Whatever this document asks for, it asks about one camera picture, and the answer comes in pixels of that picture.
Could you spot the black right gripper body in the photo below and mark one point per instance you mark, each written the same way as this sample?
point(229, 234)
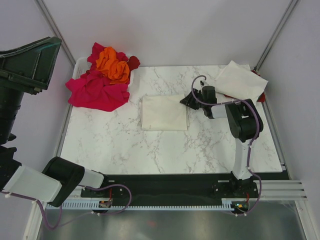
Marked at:
point(202, 106)

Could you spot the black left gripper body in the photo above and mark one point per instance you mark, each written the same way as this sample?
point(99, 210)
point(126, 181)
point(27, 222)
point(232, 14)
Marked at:
point(12, 87)

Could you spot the white slotted cable duct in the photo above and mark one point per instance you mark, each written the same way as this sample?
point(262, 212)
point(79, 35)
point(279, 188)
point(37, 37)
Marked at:
point(98, 205)

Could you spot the right aluminium frame post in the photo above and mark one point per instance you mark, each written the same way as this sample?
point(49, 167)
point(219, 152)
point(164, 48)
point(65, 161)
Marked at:
point(276, 33)

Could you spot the left aluminium frame post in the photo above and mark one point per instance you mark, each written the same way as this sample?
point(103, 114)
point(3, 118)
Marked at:
point(55, 30)

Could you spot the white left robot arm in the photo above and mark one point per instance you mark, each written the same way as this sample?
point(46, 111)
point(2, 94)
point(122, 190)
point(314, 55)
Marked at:
point(53, 185)

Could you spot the aluminium frame post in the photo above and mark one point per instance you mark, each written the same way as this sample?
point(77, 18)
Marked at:
point(55, 30)
point(276, 33)

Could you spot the orange t shirt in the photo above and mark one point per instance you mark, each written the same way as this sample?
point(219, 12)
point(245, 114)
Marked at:
point(115, 70)

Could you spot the white plastic laundry basket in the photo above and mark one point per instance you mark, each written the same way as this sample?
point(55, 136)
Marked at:
point(82, 65)

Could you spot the cream white t shirt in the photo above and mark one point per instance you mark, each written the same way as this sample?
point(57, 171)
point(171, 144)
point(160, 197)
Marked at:
point(163, 113)

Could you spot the magenta pink t shirt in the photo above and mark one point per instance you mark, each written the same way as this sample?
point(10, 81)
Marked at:
point(94, 91)

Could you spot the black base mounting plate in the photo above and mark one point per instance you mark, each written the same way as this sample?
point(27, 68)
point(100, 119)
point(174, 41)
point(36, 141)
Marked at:
point(194, 188)

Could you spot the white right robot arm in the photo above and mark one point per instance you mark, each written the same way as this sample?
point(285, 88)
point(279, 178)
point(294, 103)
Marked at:
point(244, 122)

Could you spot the folded cream t shirt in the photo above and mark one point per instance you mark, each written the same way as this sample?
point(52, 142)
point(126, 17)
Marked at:
point(239, 82)

